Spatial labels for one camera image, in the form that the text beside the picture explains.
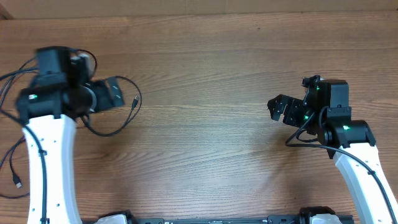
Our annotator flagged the thin black cable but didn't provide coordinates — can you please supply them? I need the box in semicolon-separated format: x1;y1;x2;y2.
79;75;143;138

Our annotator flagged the braided black cable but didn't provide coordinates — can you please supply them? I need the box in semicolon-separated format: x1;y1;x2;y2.
0;48;99;110

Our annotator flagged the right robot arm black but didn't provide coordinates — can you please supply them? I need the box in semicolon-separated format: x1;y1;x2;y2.
267;75;397;223

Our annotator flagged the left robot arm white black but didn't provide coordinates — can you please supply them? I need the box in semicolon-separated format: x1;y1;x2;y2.
16;46;124;223

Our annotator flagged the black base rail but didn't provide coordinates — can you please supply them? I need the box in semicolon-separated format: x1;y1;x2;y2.
83;205;355;224

